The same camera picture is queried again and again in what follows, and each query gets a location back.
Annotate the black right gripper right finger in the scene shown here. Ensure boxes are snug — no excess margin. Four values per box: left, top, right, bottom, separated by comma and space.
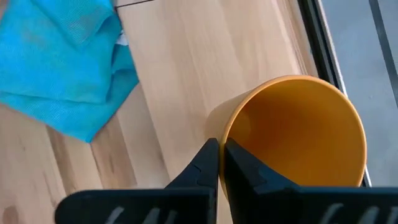
223, 138, 301, 189

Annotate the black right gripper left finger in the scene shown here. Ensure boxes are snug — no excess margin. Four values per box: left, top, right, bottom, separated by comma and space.
165, 138, 220, 190

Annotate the orange plastic cup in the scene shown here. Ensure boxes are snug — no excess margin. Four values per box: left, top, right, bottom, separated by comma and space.
203, 74, 368, 200

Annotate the blue microfibre cloth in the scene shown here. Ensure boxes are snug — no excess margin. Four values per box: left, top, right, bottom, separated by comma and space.
0, 0, 140, 144

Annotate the black aluminium rig frame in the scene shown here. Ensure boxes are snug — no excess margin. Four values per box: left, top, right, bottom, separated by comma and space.
297, 0, 373, 188

